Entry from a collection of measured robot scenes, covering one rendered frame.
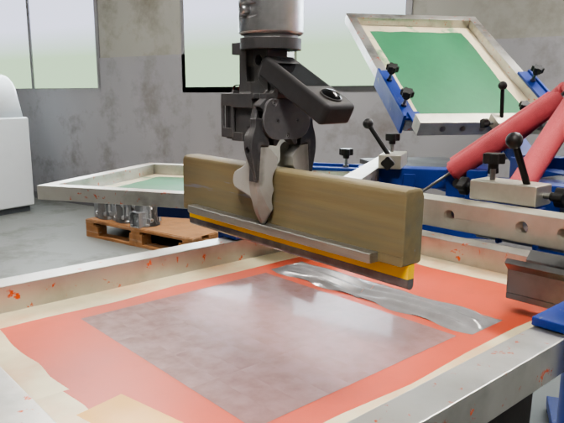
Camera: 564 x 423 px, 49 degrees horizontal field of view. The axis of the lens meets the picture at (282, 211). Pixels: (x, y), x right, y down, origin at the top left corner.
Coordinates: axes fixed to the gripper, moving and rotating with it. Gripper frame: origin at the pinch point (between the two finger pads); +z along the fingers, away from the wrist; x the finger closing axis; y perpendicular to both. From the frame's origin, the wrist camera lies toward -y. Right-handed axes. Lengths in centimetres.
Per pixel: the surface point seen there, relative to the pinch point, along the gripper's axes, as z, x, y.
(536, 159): -1, -73, 4
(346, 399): 13.5, 9.0, -18.9
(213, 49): -52, -288, 415
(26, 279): 10.3, 21.2, 26.5
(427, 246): 11.8, -38.7, 5.8
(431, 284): 13.5, -25.7, -4.2
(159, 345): 13.6, 15.3, 3.1
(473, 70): -23, -169, 78
